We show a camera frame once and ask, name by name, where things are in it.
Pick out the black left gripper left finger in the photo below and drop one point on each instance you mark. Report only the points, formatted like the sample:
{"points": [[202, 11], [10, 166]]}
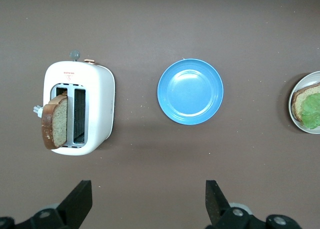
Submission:
{"points": [[67, 209]]}

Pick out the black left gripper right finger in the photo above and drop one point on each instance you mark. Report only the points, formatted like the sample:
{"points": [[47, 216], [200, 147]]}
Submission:
{"points": [[232, 219]]}

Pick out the dark crust bread slice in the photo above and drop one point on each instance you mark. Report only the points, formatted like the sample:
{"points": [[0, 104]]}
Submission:
{"points": [[57, 124]]}

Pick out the green lettuce leaf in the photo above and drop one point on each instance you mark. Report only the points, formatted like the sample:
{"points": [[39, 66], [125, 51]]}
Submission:
{"points": [[312, 111]]}

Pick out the light crust bread slice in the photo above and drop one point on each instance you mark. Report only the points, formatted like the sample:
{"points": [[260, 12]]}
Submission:
{"points": [[303, 95]]}

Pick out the blue plate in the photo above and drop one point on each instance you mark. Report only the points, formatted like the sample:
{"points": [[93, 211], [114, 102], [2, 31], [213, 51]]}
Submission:
{"points": [[190, 91]]}

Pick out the beige plate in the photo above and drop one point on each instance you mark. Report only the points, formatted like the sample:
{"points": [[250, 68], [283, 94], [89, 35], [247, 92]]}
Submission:
{"points": [[293, 89]]}

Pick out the white toaster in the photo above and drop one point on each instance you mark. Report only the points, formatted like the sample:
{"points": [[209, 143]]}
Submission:
{"points": [[100, 101]]}

